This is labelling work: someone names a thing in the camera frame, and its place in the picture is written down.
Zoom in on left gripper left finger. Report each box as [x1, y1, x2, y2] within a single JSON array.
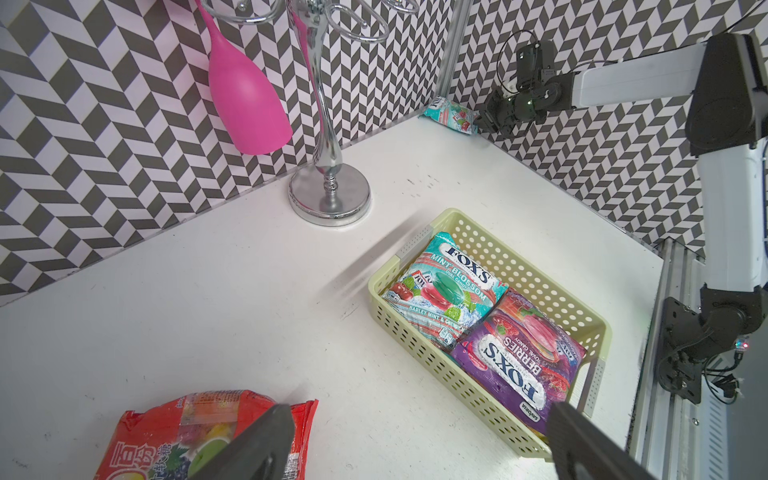
[[192, 404, 295, 480]]

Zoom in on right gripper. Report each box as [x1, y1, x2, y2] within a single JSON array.
[[476, 40, 567, 135]]

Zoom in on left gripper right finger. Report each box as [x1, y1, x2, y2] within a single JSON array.
[[547, 402, 653, 480]]

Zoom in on red 100 candy bag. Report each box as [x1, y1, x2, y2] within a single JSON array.
[[92, 389, 320, 480]]

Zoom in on purple Fox's berries bag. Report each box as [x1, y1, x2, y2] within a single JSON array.
[[450, 288, 587, 436]]

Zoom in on light green plastic basket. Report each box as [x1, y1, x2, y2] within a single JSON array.
[[368, 208, 611, 461]]

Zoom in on teal Fox's mint bag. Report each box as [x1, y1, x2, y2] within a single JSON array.
[[382, 232, 508, 351]]

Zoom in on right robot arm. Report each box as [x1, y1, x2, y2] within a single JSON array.
[[475, 33, 767, 362]]

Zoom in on chrome glass holder stand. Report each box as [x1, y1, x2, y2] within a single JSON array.
[[200, 1, 391, 227]]

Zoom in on pink plastic wine glass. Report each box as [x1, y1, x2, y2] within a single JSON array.
[[197, 2, 293, 155]]

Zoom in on aluminium front rail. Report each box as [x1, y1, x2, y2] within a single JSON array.
[[626, 238, 727, 479]]

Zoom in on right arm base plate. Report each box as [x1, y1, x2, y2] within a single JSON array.
[[653, 296, 745, 406]]

